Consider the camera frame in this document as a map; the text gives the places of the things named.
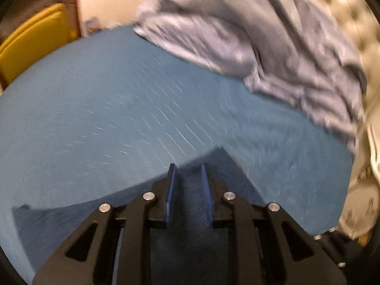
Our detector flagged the dark blue denim jeans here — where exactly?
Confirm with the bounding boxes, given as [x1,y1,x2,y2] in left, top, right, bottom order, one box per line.
[12,149,265,284]

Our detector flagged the blue quilted bed mattress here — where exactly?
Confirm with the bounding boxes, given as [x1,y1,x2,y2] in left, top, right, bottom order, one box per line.
[1,26,353,282]

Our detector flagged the grey star-pattern duvet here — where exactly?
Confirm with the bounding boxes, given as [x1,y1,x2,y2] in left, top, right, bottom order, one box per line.
[135,0,367,152]

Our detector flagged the small picture box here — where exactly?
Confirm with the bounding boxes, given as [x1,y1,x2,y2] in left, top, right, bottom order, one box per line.
[84,17,102,35]

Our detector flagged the yellow armchair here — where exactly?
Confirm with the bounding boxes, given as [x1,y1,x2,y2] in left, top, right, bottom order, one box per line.
[1,3,78,89]

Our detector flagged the cream tufted headboard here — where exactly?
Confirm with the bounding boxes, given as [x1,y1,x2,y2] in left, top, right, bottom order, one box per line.
[292,0,380,119]

